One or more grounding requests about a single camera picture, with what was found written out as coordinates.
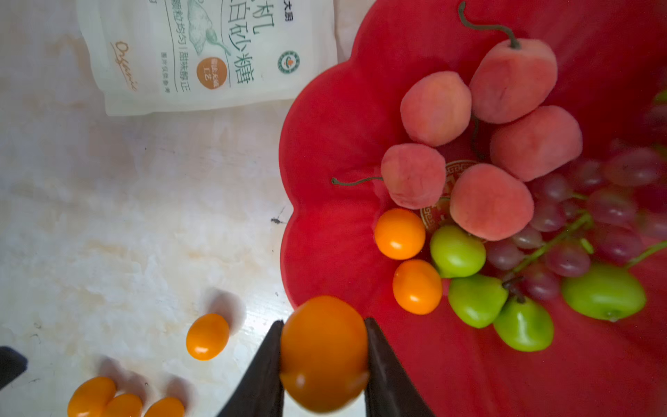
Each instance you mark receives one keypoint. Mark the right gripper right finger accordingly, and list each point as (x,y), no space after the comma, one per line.
(390,391)

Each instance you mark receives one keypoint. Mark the orange fake fruit top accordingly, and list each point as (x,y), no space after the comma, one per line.
(400,234)

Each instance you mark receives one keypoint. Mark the pink fake peach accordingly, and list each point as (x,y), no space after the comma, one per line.
(513,78)
(413,174)
(491,204)
(437,109)
(537,144)

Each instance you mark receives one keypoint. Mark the purple fake grape bunch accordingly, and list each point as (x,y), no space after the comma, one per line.
(606,229)

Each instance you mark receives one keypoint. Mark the red flower-shaped fruit bowl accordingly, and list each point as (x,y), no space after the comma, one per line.
(612,56)

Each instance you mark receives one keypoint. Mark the orange fake fruit cluster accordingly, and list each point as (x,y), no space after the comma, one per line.
(207,337)
(166,407)
(324,355)

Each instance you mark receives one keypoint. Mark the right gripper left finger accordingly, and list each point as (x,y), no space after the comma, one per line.
(260,392)

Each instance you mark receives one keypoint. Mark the small green fake apple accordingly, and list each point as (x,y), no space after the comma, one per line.
(525,325)

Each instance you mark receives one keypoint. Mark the green fake pear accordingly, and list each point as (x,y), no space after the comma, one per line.
(455,253)
(477,300)
(605,292)

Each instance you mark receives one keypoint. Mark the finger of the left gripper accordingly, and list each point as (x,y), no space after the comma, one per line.
(12,365)

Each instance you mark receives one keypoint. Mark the orange fake fruit cluster bottom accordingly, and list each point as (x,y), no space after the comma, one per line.
(166,407)

